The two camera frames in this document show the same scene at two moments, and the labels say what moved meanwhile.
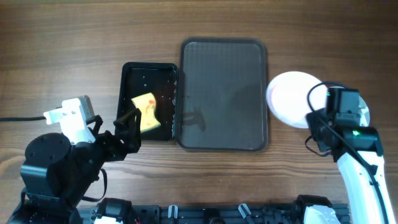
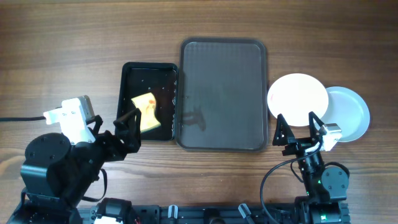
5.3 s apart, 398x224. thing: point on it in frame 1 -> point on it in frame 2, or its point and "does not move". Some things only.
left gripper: x=131 y=139 does not move
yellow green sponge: x=146 y=104 does not move
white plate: x=287 y=97 does not move
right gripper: x=311 y=121 -> x=298 y=145
